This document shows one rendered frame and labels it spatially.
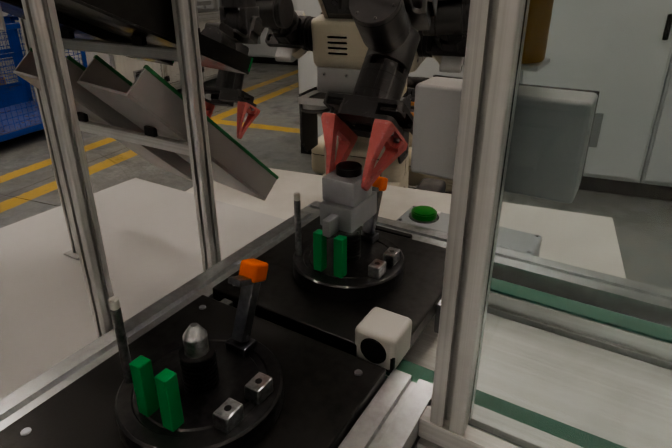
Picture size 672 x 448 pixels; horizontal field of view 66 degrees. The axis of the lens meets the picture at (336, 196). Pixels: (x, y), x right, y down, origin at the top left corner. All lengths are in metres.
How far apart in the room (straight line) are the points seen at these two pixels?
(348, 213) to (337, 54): 0.81
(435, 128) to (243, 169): 0.43
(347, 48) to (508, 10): 1.01
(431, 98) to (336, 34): 0.95
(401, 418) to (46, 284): 0.64
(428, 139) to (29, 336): 0.63
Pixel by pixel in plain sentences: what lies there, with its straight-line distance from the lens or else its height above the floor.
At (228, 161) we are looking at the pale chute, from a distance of 0.75.
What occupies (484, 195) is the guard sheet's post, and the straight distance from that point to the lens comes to 0.36.
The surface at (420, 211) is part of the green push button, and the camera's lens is 0.82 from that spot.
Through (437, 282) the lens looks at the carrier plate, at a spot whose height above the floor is 0.97.
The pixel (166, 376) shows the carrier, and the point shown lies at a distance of 0.42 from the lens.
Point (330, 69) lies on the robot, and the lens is 1.32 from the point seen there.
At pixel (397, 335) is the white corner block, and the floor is 0.99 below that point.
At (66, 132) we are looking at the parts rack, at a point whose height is 1.17.
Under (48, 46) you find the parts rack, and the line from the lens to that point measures 0.54.
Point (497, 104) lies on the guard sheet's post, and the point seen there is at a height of 1.24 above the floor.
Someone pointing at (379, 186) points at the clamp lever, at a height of 1.06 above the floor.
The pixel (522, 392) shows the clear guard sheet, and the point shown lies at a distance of 0.45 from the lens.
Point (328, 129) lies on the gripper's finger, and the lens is 0.60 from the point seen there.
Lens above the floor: 1.31
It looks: 23 degrees down
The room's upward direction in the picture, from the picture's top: straight up
